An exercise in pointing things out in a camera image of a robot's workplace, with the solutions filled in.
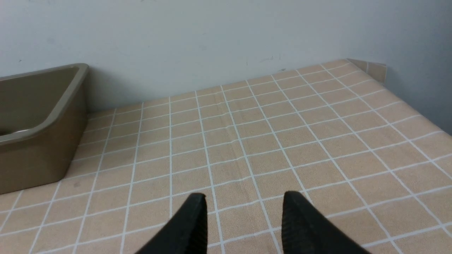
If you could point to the peach checkered tablecloth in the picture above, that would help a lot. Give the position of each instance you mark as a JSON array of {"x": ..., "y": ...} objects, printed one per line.
[{"x": 373, "y": 165}]

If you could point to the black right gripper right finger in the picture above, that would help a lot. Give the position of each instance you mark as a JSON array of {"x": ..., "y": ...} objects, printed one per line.
[{"x": 304, "y": 230}]

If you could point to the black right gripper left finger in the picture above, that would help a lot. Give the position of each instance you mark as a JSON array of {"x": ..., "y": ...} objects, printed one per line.
[{"x": 185, "y": 233}]

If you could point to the olive green plastic bin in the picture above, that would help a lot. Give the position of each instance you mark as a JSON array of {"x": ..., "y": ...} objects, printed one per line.
[{"x": 43, "y": 115}]

